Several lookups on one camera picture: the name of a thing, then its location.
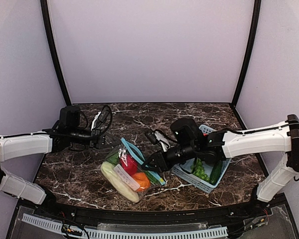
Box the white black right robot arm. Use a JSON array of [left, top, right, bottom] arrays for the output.
[[141, 115, 299, 203]]

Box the green grapes bunch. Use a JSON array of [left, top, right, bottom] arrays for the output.
[[191, 159, 210, 182]]

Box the white slotted cable duct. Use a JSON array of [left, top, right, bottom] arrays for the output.
[[21, 214, 228, 239]]

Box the orange fruit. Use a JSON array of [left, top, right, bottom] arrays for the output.
[[132, 172, 151, 192]]

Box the red tomato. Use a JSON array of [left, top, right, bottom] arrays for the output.
[[120, 154, 138, 176]]

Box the clear zip top bag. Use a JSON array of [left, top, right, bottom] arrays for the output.
[[98, 138, 165, 203]]

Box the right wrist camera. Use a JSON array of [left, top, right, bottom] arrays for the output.
[[145, 129, 171, 152]]

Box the white radish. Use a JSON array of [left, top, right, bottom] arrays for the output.
[[100, 161, 140, 203]]

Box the green cucumber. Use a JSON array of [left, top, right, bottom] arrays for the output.
[[209, 160, 223, 185]]

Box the green leafy vegetable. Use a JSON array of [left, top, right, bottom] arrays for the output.
[[106, 152, 120, 166]]

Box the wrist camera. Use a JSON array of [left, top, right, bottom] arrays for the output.
[[91, 105, 113, 133], [145, 129, 171, 152]]

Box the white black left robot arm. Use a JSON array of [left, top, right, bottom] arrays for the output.
[[0, 105, 120, 205]]

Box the black front rail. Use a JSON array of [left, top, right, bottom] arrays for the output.
[[27, 203, 272, 226]]

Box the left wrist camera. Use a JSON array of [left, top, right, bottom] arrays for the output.
[[91, 105, 113, 133]]

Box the light blue plastic basket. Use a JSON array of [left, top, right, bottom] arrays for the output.
[[170, 124, 232, 194]]

